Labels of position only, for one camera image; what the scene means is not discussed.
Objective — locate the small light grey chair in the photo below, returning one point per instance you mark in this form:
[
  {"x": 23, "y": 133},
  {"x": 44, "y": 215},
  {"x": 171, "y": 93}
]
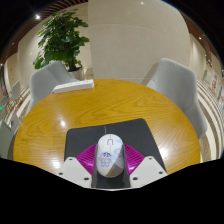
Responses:
[{"x": 15, "y": 90}]

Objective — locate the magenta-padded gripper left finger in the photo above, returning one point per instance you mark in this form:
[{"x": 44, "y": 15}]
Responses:
[{"x": 85, "y": 161}]

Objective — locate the white cartoon-print computer mouse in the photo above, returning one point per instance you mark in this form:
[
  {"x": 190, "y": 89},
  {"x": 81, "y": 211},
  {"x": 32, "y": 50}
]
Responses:
[{"x": 110, "y": 155}]

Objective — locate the grey upholstered chair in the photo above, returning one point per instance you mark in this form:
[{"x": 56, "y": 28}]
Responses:
[
  {"x": 43, "y": 83},
  {"x": 180, "y": 86}
]

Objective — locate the white power strip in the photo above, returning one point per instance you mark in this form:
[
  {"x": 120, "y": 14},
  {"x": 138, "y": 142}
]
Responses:
[{"x": 73, "y": 86}]

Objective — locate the grey armchair with dark side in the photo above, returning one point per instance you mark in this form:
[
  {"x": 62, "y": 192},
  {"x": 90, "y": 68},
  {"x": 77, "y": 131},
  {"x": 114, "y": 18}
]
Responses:
[{"x": 6, "y": 138}]

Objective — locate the black mouse pad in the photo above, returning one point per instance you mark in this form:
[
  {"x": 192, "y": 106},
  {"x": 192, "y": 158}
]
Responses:
[{"x": 83, "y": 138}]

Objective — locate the large green potted plant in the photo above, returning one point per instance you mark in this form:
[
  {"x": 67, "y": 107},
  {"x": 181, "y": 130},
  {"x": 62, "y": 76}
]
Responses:
[{"x": 61, "y": 38}]

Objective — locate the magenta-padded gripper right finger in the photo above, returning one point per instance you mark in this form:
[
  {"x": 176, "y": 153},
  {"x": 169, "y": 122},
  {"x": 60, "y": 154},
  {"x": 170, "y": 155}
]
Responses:
[{"x": 135, "y": 161}]

